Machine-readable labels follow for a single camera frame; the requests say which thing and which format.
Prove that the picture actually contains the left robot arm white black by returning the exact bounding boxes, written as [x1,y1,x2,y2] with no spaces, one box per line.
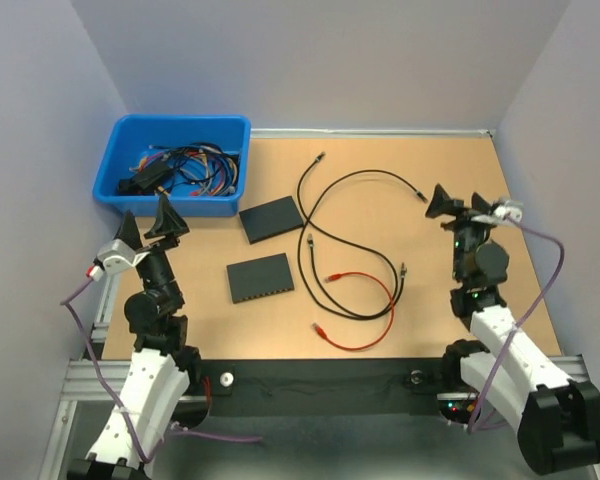
[66,195,203,479]

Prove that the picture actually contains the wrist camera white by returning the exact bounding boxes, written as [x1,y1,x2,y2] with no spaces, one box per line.
[86,239,149,282]
[471,198,523,225]

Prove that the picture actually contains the red ethernet cable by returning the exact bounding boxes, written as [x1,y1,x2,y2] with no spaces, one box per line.
[311,271,397,352]

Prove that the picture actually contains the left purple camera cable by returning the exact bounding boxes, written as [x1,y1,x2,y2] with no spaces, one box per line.
[59,277,264,464]

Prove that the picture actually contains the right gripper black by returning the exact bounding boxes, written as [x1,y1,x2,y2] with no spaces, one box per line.
[424,183,497,282]

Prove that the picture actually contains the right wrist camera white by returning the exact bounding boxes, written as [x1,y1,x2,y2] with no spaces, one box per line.
[471,198,523,225]

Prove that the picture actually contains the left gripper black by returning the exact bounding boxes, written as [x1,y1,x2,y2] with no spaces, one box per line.
[114,194,188,309]

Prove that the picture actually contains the aluminium frame rail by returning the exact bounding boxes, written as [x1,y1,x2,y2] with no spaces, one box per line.
[36,279,129,479]

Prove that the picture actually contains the black network switch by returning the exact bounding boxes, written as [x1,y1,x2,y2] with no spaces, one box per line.
[226,253,295,304]
[239,196,304,244]

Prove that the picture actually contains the black base mat strip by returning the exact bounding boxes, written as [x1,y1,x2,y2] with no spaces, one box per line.
[195,357,475,418]

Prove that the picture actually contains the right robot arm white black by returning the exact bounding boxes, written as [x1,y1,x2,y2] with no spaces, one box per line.
[425,185,600,475]

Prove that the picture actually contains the tangled cables in bin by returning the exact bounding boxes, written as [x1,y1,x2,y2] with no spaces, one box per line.
[117,142,243,197]

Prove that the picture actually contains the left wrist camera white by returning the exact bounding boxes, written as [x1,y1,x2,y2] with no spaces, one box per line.
[86,239,149,282]

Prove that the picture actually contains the blue plastic bin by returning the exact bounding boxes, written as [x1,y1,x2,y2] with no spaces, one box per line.
[93,114,251,217]

